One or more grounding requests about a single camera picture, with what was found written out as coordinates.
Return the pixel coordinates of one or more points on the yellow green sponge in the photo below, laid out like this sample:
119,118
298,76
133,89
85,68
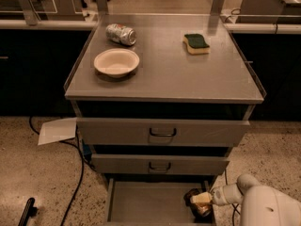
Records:
196,44

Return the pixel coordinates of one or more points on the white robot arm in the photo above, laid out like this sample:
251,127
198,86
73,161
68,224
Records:
260,205

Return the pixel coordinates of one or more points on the middle grey drawer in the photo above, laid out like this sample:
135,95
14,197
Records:
159,164

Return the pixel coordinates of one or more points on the white paper bowl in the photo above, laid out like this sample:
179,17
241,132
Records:
116,63

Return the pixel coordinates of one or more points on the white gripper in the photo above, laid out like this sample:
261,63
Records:
220,195

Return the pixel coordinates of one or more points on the black handle object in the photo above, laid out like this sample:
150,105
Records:
30,210

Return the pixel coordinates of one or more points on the grey metal drawer cabinet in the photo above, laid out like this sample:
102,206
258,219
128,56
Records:
168,83

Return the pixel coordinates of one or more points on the top grey drawer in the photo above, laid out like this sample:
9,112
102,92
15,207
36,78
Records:
155,132

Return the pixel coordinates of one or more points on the bottom open grey drawer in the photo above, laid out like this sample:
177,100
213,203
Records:
134,203

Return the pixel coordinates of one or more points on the white paper sheet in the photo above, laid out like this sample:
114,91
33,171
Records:
57,130

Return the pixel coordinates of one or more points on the silver green soda can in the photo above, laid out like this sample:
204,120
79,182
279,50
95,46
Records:
121,34

